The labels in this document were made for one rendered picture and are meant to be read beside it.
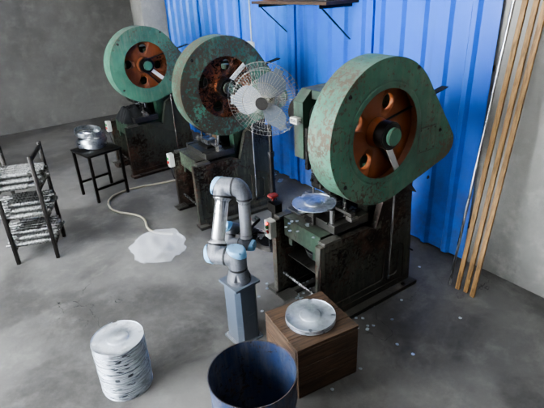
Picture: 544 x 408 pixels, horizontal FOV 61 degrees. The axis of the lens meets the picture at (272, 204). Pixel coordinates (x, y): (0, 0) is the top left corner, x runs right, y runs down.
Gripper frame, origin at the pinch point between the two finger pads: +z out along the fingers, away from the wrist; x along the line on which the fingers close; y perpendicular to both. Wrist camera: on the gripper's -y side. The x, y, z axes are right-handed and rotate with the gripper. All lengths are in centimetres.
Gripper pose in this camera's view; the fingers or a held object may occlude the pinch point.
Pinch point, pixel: (265, 231)
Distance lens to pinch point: 322.0
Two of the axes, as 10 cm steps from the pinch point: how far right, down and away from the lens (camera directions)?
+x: 5.7, 3.3, -7.5
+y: -3.7, 9.2, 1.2
